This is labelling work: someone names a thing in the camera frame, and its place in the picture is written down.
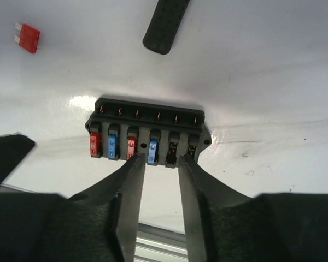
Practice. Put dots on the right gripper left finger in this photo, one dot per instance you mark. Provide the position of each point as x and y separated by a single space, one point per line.
97 224

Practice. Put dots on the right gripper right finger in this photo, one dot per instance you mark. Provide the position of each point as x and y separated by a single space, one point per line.
222 224

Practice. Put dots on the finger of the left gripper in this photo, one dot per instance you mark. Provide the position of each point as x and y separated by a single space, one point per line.
13 149

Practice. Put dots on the blue blade fuse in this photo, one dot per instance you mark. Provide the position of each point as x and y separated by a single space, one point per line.
152 153

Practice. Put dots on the black fuse box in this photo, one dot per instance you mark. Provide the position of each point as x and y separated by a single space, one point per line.
119 129

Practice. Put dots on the red blade fuse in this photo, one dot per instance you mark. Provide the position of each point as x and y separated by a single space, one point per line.
28 37

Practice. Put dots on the black handled claw hammer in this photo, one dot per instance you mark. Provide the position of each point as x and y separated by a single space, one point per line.
164 25

